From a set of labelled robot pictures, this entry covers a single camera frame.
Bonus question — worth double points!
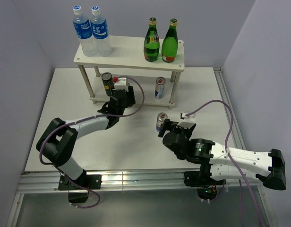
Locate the black yellow can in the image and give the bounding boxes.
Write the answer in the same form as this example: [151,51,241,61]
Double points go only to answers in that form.
[101,72,114,96]

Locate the silver blue energy can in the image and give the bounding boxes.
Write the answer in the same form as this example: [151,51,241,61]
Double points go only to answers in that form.
[155,77,166,99]
[156,112,168,132]

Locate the short green Perrier bottle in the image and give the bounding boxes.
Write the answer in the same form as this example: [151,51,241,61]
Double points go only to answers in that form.
[144,17,160,62]

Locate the tall green Perrier bottle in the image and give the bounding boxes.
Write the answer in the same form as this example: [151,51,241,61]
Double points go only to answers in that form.
[162,18,178,63]

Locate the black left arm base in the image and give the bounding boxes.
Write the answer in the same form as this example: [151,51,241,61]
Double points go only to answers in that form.
[58,174,102,209]

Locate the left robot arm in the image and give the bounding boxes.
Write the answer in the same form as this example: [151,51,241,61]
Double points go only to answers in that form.
[36,86,136,189]

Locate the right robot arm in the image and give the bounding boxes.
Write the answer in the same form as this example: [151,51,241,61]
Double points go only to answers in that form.
[158,119,286,191]

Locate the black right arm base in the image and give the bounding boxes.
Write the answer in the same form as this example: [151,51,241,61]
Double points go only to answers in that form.
[184,171,226,200]

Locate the white two-tier shelf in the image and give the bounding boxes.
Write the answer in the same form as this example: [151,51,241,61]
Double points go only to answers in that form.
[74,35,185,109]

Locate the right clear water bottle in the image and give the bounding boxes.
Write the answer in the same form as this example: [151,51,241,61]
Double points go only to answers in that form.
[90,6,112,57]

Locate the clear water bottle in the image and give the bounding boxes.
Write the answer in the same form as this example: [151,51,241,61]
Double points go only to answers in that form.
[73,5,97,57]
[90,6,112,57]

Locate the left clear water bottle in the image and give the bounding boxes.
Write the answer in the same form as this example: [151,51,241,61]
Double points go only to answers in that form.
[73,5,97,57]

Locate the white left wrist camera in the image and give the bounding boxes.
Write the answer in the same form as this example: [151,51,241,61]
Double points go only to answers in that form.
[113,77,129,92]

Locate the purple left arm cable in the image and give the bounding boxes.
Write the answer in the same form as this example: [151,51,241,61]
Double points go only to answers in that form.
[39,76,146,209]

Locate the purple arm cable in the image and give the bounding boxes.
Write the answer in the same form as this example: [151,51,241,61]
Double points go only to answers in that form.
[39,76,146,209]
[185,99,264,227]

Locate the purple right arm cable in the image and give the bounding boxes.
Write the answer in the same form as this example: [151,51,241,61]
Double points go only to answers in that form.
[185,99,264,227]

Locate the aluminium frame rail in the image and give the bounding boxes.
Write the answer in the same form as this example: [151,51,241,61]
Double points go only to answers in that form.
[17,170,265,193]

